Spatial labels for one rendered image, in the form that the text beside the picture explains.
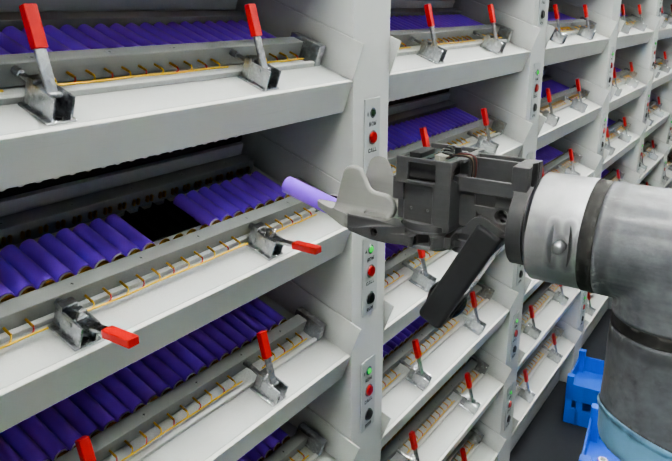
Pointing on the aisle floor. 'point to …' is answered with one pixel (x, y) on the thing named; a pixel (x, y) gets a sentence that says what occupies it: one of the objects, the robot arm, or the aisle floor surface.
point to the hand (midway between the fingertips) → (336, 208)
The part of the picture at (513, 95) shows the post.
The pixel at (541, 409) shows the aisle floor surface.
